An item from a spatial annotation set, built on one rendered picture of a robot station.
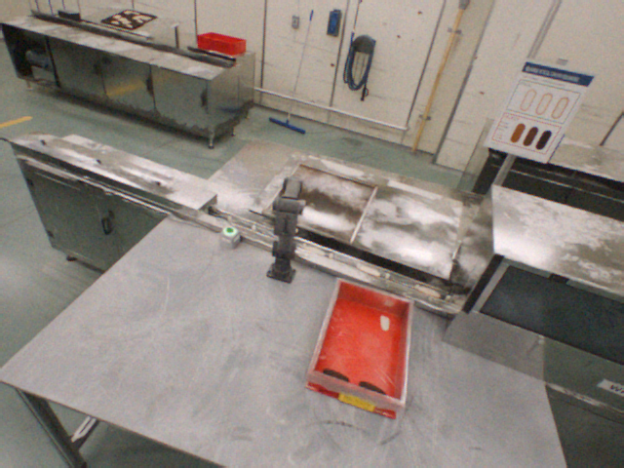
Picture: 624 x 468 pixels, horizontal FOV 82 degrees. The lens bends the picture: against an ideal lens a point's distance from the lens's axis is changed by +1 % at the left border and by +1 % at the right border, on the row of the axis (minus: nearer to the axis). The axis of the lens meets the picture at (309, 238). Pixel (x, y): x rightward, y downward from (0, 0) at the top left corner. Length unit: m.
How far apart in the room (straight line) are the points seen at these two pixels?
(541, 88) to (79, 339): 2.27
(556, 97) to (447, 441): 1.64
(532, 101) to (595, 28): 2.98
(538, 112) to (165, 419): 2.11
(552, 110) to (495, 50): 2.58
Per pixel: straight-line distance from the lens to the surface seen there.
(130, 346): 1.46
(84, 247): 2.79
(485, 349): 1.62
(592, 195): 3.40
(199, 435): 1.26
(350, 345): 1.46
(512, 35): 4.75
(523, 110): 2.23
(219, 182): 2.27
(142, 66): 4.76
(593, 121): 5.38
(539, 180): 3.28
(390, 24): 5.11
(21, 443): 2.37
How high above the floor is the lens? 1.98
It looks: 38 degrees down
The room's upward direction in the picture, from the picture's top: 10 degrees clockwise
